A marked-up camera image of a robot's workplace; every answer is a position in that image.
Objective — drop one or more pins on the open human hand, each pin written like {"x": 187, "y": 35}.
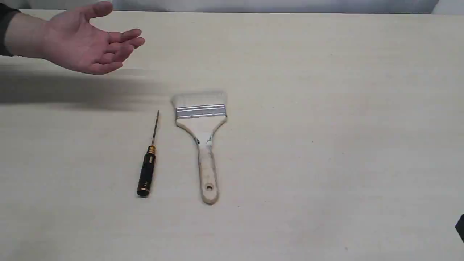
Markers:
{"x": 71, "y": 42}

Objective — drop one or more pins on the wooden paint brush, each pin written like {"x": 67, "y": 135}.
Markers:
{"x": 201, "y": 115}

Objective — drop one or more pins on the forearm with dark sleeve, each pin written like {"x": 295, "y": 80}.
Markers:
{"x": 20, "y": 34}

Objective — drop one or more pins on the black gold precision screwdriver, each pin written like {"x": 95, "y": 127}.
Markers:
{"x": 148, "y": 166}

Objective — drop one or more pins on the black object at edge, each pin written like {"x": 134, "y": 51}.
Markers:
{"x": 459, "y": 226}

